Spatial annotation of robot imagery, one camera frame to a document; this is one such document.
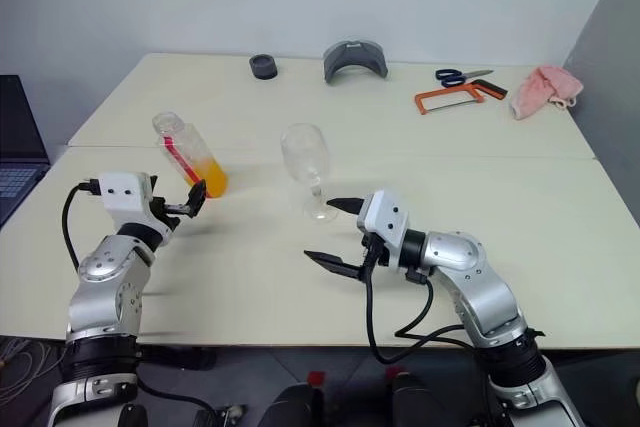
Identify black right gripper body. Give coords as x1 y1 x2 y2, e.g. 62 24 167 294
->
357 229 392 282

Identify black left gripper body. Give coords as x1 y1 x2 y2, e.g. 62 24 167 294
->
148 194 195 232

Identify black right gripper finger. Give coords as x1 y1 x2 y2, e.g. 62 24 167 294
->
325 196 363 217
303 248 365 282

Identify bottle with orange liquid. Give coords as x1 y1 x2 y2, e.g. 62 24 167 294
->
151 110 230 200

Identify clear wine glass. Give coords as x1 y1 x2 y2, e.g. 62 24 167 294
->
279 122 340 223

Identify orange hacksaw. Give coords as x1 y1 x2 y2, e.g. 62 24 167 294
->
413 78 510 117

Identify dark laptop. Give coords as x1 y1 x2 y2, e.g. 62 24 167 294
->
0 74 52 229

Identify grey curved visor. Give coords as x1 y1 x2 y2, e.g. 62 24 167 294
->
322 39 391 86

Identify dark rounded shape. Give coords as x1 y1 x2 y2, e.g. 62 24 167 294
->
389 371 462 427
258 381 327 427

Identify pink cloth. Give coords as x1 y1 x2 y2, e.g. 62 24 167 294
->
509 64 585 122

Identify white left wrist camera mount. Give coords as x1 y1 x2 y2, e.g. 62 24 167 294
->
97 171 154 226

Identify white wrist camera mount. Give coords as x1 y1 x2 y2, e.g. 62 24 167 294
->
355 189 411 269
97 171 154 226

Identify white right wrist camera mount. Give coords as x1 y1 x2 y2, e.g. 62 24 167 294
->
355 189 411 269

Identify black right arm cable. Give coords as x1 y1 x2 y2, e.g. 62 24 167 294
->
363 246 482 366

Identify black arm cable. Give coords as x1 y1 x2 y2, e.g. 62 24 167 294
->
60 177 104 274
363 246 482 366

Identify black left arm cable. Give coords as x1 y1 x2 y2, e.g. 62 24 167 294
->
60 177 104 274

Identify blue handled scissors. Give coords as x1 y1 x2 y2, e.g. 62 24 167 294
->
434 68 496 89

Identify white cable bundle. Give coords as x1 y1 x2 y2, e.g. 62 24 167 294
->
0 338 52 399

